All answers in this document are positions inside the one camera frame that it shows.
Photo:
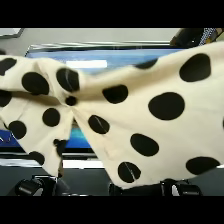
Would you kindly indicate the cream black-dotted shirt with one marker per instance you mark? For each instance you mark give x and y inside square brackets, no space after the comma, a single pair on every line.
[133,90]

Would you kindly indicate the heap of clothes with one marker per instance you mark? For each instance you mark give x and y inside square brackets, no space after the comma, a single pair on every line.
[190,35]

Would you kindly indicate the silver frame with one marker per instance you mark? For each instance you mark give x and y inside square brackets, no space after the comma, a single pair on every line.
[83,163]

